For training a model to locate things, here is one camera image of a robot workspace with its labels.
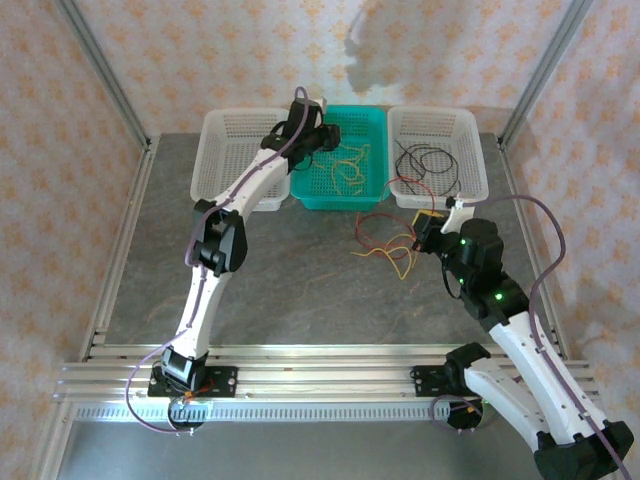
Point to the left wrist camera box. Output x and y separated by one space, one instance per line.
322 102

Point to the green plastic basket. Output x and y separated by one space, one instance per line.
320 190

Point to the aluminium table side rail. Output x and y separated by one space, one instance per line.
510 170
125 240

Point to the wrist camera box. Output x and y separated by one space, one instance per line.
457 217
322 102

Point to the aluminium frame post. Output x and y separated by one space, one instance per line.
542 75
107 75

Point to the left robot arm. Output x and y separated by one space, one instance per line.
210 300

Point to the grey metal sheet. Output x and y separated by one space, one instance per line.
325 450

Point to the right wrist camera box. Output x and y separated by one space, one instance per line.
457 217

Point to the white plastic basket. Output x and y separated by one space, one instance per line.
225 150
435 125

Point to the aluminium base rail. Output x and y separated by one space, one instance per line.
325 380

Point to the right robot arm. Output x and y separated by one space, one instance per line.
515 345

